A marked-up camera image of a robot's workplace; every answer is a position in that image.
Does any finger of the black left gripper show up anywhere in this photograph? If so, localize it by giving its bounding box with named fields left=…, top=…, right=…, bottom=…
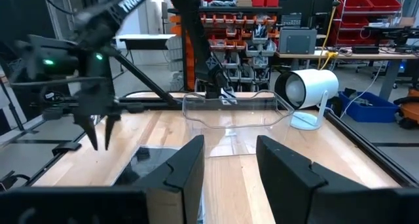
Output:
left=73, top=114, right=100, bottom=152
left=103, top=114, right=122, bottom=151

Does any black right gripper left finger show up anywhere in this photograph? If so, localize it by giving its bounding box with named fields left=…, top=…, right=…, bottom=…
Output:
left=0, top=134, right=206, bottom=224

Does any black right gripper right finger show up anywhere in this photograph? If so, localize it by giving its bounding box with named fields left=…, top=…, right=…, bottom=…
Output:
left=256, top=134, right=419, bottom=224

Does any clear jewel case black tray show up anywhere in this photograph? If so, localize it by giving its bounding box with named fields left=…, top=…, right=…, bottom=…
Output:
left=114, top=145, right=185, bottom=187

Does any white-top folding table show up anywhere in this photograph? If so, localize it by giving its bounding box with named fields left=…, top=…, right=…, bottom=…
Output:
left=114, top=33, right=177, bottom=52

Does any clear plastic bin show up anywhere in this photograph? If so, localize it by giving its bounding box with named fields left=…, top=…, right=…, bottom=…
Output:
left=181, top=89, right=295, bottom=158

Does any white spot lamp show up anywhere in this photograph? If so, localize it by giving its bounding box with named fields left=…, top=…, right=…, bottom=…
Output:
left=274, top=68, right=340, bottom=132

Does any blue plastic tote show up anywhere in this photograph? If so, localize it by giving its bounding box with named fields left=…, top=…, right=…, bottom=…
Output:
left=338, top=91, right=400, bottom=124

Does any rack of small parts bins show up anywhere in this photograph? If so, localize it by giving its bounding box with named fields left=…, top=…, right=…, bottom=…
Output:
left=168, top=6, right=283, bottom=94

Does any orange shop vacuum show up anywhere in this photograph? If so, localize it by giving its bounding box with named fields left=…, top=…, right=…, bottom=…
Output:
left=392, top=83, right=419, bottom=130

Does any gray metal box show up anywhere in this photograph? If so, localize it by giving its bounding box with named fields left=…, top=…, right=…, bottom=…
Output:
left=278, top=27, right=318, bottom=55

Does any wooden desk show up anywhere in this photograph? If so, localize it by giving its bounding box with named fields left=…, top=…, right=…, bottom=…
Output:
left=274, top=49, right=419, bottom=102

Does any flat black box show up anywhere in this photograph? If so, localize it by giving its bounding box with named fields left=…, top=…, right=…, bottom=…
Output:
left=352, top=45, right=380, bottom=55

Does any black ribbed device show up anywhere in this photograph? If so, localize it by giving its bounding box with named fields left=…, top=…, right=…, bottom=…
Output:
left=281, top=12, right=303, bottom=28

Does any black equipment rig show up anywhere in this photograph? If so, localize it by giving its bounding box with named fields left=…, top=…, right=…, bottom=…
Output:
left=363, top=26, right=419, bottom=45

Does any large red storage bin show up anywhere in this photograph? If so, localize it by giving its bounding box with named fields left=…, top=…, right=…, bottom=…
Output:
left=366, top=0, right=402, bottom=12
left=338, top=0, right=374, bottom=12

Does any small cardboard box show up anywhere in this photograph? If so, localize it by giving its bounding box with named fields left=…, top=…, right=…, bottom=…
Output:
left=397, top=16, right=416, bottom=28

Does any black rail clip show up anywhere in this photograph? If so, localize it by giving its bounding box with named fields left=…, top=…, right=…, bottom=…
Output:
left=51, top=141, right=83, bottom=157

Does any black aluminium table frame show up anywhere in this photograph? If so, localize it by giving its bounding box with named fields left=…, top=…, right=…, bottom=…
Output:
left=0, top=52, right=419, bottom=191

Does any small black camera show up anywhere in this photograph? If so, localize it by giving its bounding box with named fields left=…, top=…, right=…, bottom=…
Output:
left=0, top=170, right=32, bottom=193

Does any white lamp cable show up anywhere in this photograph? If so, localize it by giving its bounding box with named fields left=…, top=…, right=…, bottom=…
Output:
left=338, top=62, right=386, bottom=120

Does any yellow hanging cable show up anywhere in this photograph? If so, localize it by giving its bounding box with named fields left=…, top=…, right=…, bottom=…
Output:
left=316, top=0, right=342, bottom=71

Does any red wire shelf rack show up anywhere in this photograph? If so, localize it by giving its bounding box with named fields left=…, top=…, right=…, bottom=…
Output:
left=330, top=0, right=402, bottom=47

